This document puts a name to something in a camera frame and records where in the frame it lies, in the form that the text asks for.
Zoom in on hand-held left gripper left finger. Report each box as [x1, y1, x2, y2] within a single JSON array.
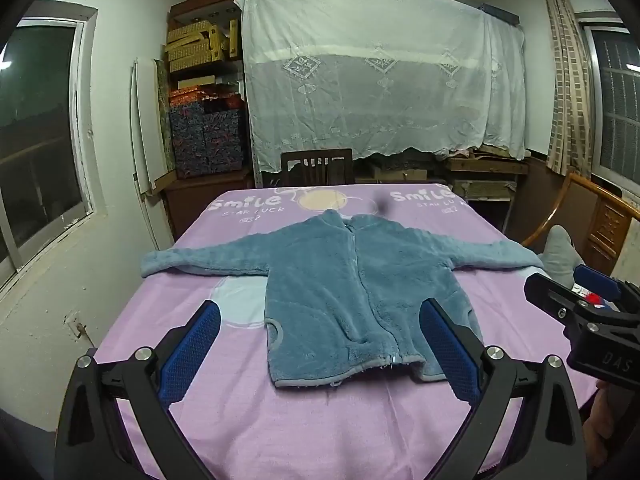
[[54, 299, 222, 480]]

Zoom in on pile of cardboard boxes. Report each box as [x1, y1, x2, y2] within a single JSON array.
[[444, 149, 531, 202]]

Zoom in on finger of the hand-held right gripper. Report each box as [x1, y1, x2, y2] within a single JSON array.
[[573, 264, 626, 307], [524, 273, 592, 322]]

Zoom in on wooden armchair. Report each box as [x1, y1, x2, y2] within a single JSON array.
[[520, 172, 640, 277]]

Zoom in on window with grille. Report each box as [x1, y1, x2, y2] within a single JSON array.
[[575, 10, 640, 188]]

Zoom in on red patterned box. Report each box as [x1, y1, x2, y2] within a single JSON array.
[[169, 87, 207, 107]]

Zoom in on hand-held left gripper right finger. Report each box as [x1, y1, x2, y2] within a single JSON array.
[[419, 298, 587, 480]]

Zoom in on pink printed bed sheet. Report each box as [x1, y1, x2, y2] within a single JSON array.
[[92, 183, 601, 480]]

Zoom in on wooden shelf unit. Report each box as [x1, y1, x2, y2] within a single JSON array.
[[162, 0, 257, 242]]

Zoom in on green patterned panel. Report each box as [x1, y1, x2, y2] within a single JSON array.
[[156, 59, 177, 173]]

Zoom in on blue fleece jacket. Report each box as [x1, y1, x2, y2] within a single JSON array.
[[140, 209, 545, 390]]

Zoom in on blue patterned box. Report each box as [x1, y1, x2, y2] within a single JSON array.
[[202, 109, 246, 172], [169, 105, 207, 179]]

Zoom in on beige patterned curtain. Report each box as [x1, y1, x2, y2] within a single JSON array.
[[539, 0, 597, 176]]

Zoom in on grey pillow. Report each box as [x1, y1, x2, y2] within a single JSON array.
[[541, 225, 587, 289]]

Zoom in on white lace cloth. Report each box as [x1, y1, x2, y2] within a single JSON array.
[[235, 0, 527, 173]]

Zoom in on white framed window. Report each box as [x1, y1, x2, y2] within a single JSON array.
[[0, 7, 99, 286]]

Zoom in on dark wooden chair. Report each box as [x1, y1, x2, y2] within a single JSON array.
[[280, 148, 354, 188]]

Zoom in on white leaning boards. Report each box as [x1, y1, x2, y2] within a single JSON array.
[[130, 57, 171, 197]]

